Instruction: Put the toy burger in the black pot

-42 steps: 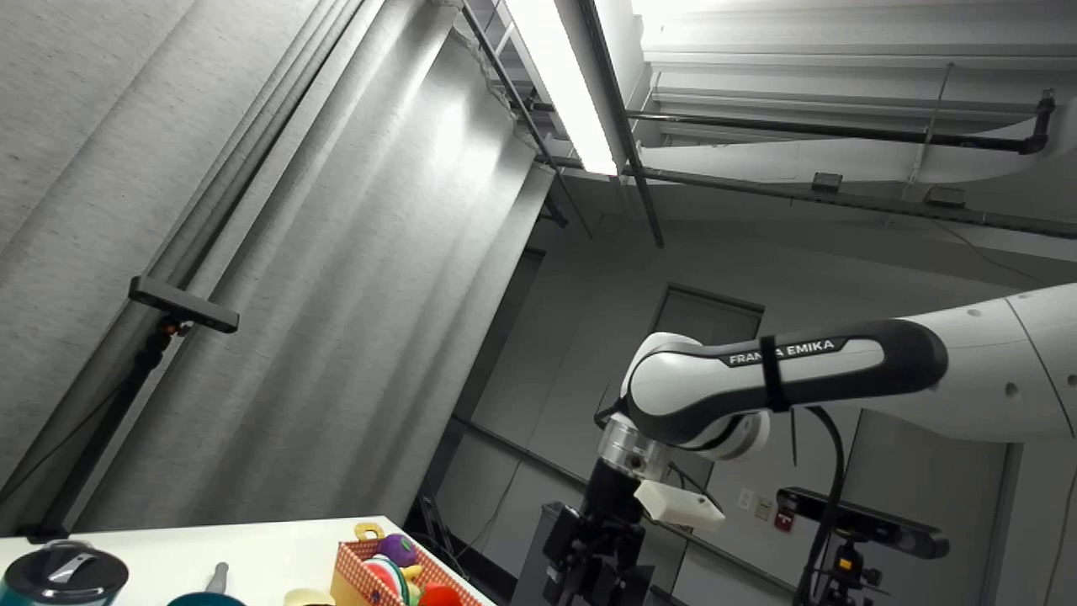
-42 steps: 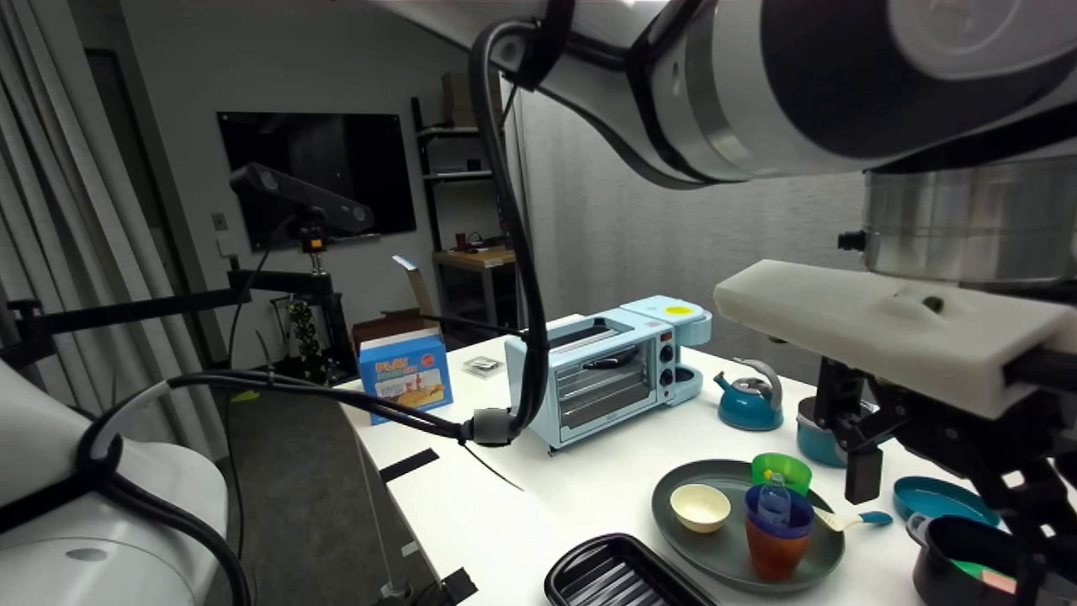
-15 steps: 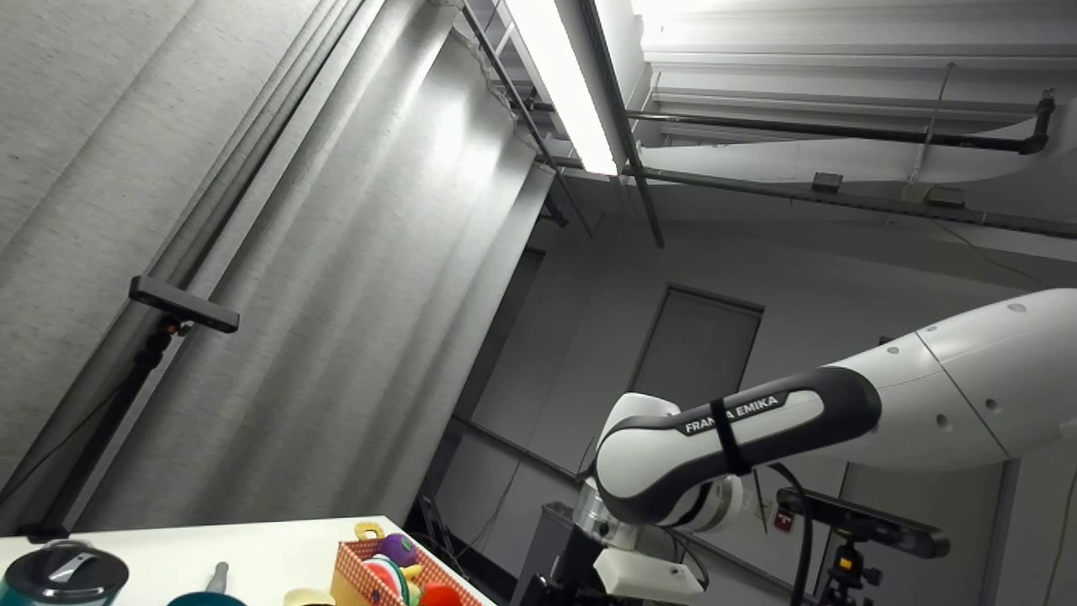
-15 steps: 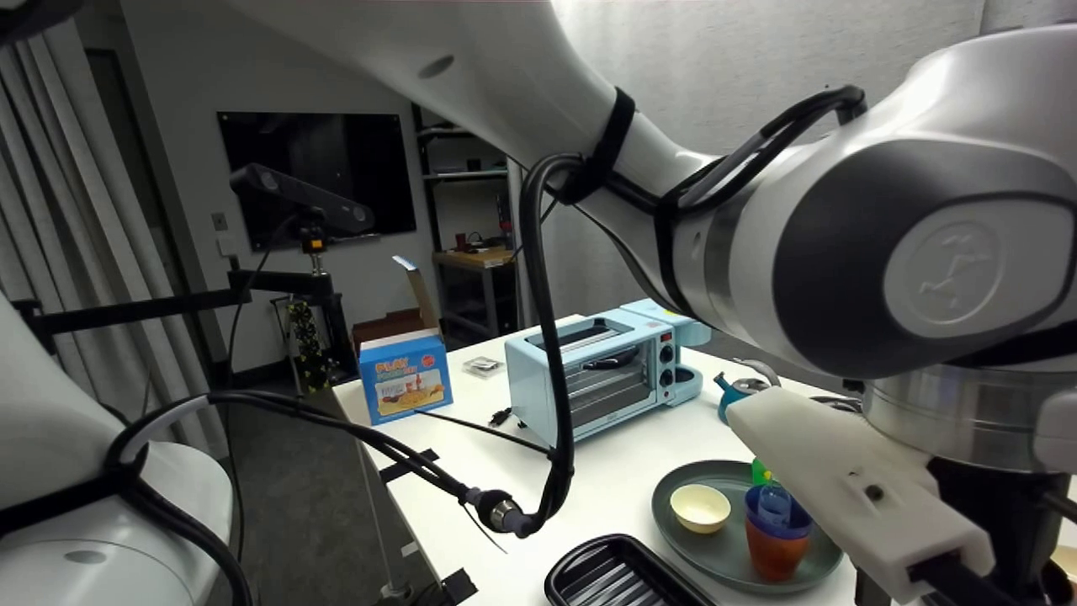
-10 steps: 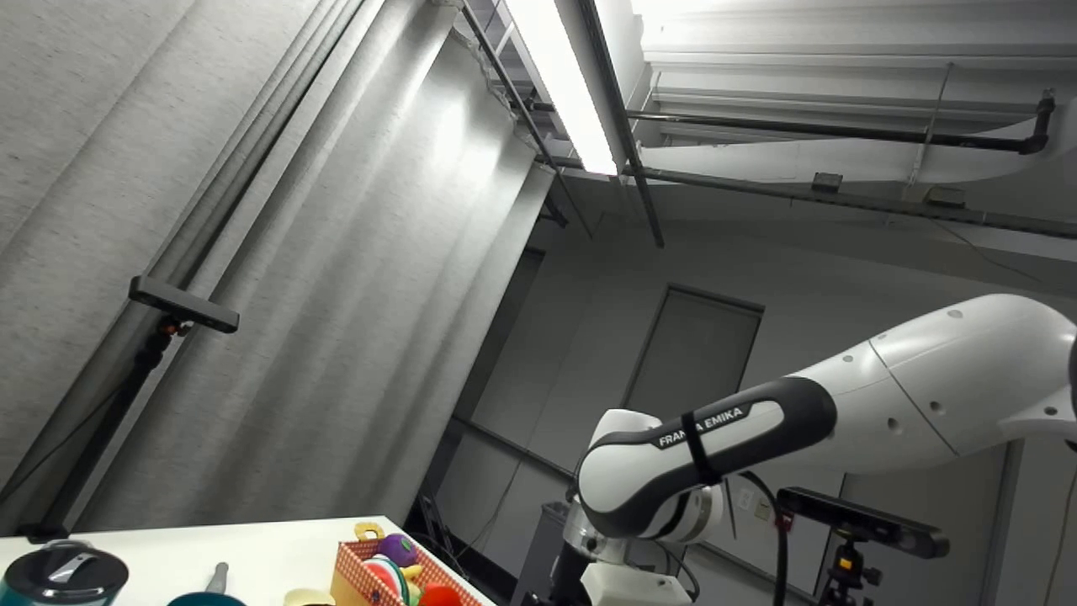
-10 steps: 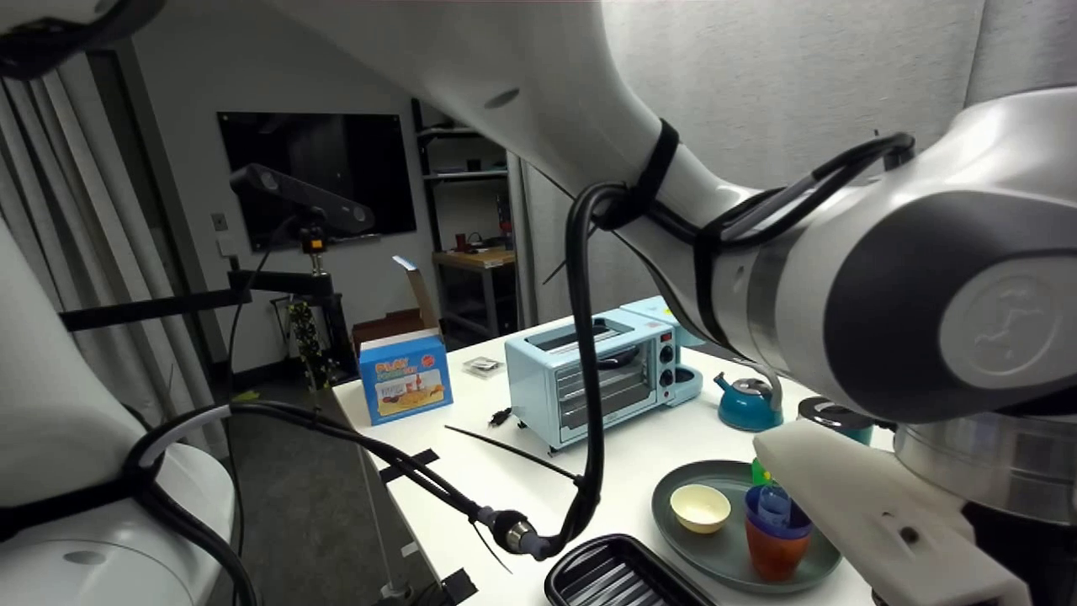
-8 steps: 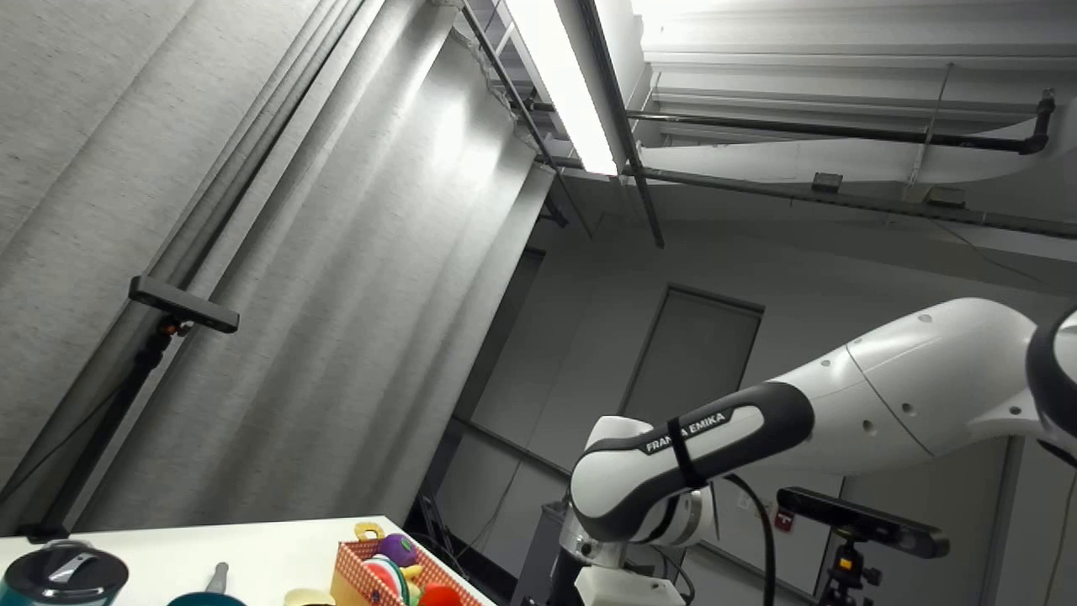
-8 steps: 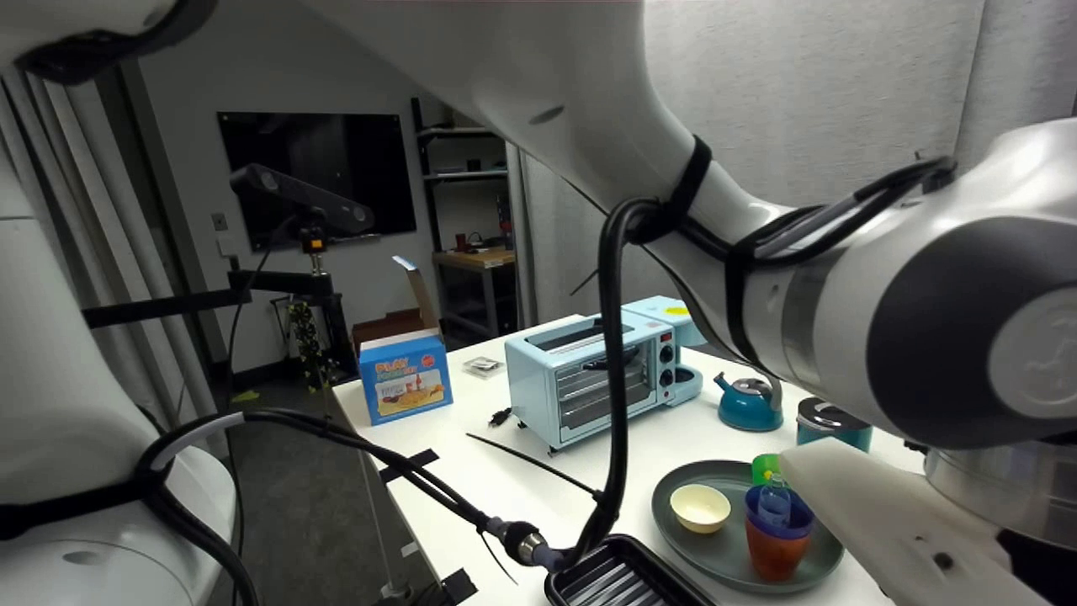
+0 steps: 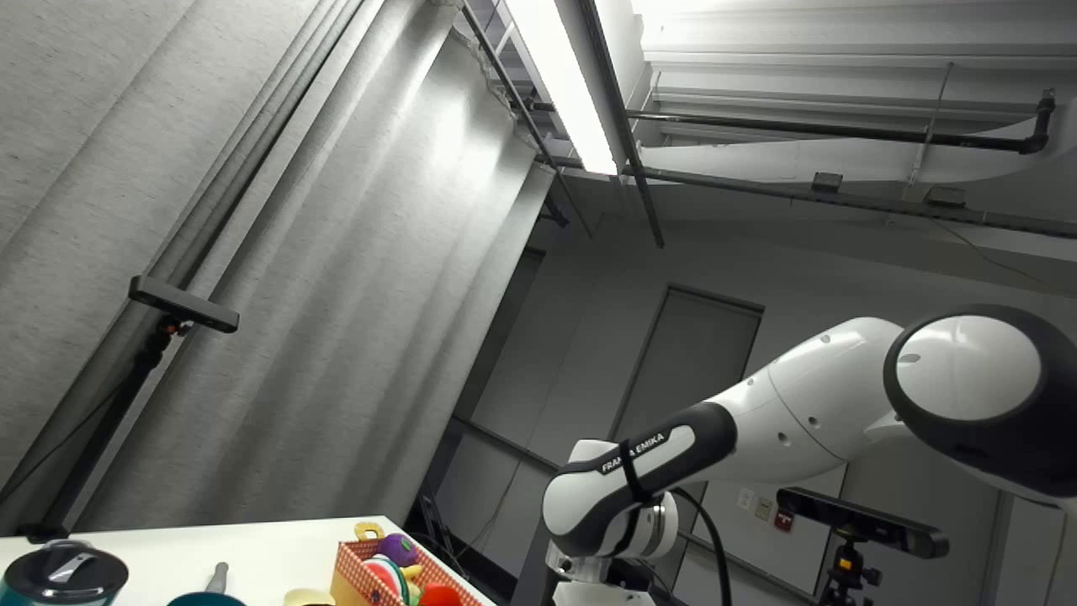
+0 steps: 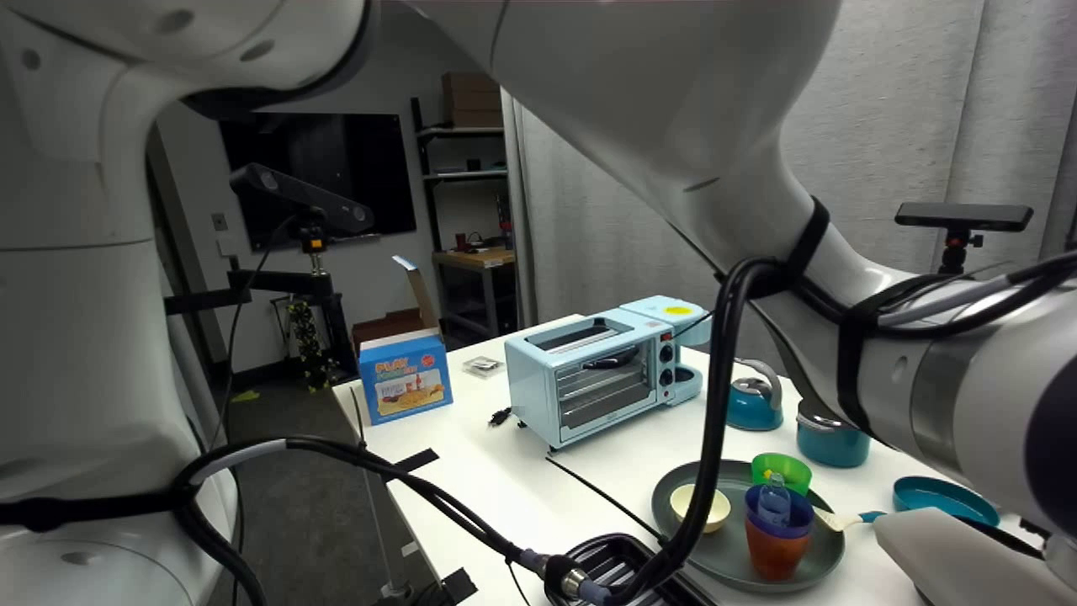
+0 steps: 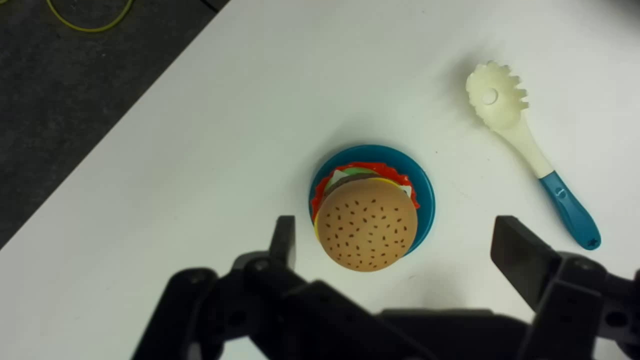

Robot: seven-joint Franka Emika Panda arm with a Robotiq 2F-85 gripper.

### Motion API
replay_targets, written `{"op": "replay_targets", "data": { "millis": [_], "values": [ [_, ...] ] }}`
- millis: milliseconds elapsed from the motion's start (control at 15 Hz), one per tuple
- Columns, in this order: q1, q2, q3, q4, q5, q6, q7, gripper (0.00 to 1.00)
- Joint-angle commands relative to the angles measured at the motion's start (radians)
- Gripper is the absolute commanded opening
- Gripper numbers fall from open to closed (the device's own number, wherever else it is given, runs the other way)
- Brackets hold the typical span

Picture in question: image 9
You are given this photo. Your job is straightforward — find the layered toy burger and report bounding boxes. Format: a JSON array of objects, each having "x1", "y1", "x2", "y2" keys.
[{"x1": 364, "y1": 553, "x2": 415, "y2": 606}]

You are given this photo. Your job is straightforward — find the purple toy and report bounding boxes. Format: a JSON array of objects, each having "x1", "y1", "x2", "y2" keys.
[{"x1": 376, "y1": 532, "x2": 421, "y2": 566}]

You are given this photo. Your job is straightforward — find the wooden toy box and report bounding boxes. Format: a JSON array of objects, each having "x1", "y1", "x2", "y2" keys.
[{"x1": 326, "y1": 532, "x2": 495, "y2": 606}]

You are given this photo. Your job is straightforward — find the grey door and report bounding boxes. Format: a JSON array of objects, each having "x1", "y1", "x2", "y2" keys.
[{"x1": 614, "y1": 284, "x2": 770, "y2": 444}]

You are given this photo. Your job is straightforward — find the dark ceiling beam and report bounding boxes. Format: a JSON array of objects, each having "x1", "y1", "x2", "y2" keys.
[{"x1": 576, "y1": 0, "x2": 668, "y2": 252}]

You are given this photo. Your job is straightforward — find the grey curtain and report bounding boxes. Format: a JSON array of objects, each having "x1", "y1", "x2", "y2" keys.
[{"x1": 78, "y1": 26, "x2": 560, "y2": 532}]

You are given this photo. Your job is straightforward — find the fluorescent ceiling light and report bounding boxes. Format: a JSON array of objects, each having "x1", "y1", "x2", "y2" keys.
[{"x1": 502, "y1": 0, "x2": 626, "y2": 183}]

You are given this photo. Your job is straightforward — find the black ceiling pipe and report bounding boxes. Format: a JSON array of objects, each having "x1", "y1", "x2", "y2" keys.
[{"x1": 637, "y1": 90, "x2": 1059, "y2": 158}]

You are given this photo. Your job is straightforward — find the black tripod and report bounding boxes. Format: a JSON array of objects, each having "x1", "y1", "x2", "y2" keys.
[{"x1": 811, "y1": 537, "x2": 889, "y2": 606}]

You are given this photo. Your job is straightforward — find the teal kettle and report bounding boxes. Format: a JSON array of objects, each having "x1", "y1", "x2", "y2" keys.
[{"x1": 164, "y1": 559, "x2": 248, "y2": 606}]

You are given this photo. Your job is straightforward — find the dark teal bowl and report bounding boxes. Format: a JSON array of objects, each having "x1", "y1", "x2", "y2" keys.
[{"x1": 0, "y1": 537, "x2": 135, "y2": 606}]

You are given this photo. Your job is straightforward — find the grey wall conduit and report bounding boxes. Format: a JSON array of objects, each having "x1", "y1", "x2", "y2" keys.
[{"x1": 451, "y1": 415, "x2": 576, "y2": 481}]

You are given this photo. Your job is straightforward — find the black ceiling cable tray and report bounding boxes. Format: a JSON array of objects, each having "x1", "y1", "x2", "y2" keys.
[{"x1": 459, "y1": 0, "x2": 590, "y2": 174}]

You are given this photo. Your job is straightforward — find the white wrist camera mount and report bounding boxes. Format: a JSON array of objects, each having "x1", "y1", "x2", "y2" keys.
[{"x1": 545, "y1": 572, "x2": 655, "y2": 606}]

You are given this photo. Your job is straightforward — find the black bar camera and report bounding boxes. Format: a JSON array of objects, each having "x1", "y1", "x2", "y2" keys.
[{"x1": 126, "y1": 272, "x2": 244, "y2": 338}]

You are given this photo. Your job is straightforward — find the black camera on tripod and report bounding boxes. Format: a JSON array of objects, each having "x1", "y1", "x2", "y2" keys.
[{"x1": 775, "y1": 481, "x2": 953, "y2": 564}]

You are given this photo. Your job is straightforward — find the black camera stand pole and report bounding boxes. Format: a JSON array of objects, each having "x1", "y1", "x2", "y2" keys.
[{"x1": 0, "y1": 316, "x2": 183, "y2": 547}]

